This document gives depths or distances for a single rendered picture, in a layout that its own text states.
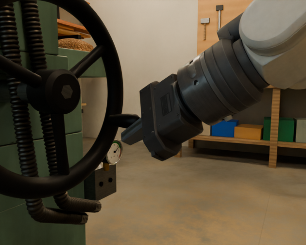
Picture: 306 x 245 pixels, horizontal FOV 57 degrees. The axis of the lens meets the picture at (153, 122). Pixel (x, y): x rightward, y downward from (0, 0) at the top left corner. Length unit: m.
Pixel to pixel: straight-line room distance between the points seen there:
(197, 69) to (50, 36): 0.28
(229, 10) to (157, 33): 0.99
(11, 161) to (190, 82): 0.38
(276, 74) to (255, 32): 0.06
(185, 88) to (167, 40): 3.65
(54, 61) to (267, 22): 0.35
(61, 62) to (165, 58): 3.47
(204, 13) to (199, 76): 3.54
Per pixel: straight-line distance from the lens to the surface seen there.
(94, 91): 4.55
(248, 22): 0.32
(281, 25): 0.30
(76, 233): 0.76
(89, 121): 4.65
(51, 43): 0.52
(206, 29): 3.81
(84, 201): 0.58
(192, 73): 0.34
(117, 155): 0.71
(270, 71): 0.33
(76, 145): 0.69
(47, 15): 0.52
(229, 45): 0.34
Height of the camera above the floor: 0.82
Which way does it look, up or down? 7 degrees down
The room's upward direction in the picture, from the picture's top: straight up
